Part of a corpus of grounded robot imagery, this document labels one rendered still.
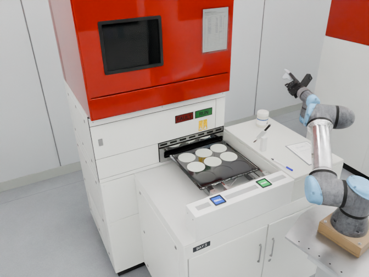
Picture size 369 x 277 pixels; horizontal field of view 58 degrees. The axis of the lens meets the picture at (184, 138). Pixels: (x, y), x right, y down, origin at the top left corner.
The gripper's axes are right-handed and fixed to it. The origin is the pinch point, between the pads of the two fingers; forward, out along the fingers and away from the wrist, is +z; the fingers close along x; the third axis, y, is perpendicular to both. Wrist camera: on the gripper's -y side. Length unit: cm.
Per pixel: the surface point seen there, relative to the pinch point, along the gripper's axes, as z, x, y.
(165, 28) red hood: -26, -87, 45
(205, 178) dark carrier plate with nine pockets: -60, -23, 74
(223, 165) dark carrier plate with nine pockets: -51, -15, 64
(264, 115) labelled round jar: -24.2, -5.2, 28.5
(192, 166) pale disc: -48, -24, 78
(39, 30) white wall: 107, -104, 133
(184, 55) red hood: -25, -69, 46
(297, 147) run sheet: -52, 4, 25
